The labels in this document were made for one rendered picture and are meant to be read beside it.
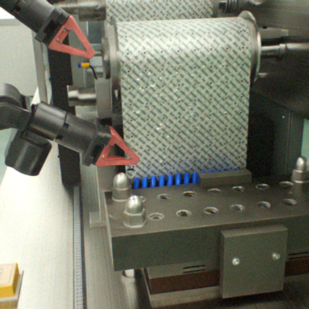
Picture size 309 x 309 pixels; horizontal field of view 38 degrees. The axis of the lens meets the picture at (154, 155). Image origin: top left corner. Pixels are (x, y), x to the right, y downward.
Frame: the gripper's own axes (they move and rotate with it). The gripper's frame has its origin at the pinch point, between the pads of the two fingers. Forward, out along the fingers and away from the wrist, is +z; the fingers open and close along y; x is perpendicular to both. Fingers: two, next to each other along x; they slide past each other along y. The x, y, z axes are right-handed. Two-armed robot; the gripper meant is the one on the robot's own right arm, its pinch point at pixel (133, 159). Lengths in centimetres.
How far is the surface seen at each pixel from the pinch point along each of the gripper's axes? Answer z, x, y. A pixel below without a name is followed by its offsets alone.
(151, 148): 1.9, 3.2, 0.3
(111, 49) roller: -12.3, 16.0, -0.8
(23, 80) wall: -33, -112, -556
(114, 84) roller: -9.1, 10.7, -2.0
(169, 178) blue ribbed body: 6.9, 0.2, 3.1
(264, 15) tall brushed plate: 14.8, 35.6, -14.9
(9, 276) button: -12.7, -24.2, 10.7
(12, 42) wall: -65, -71, -556
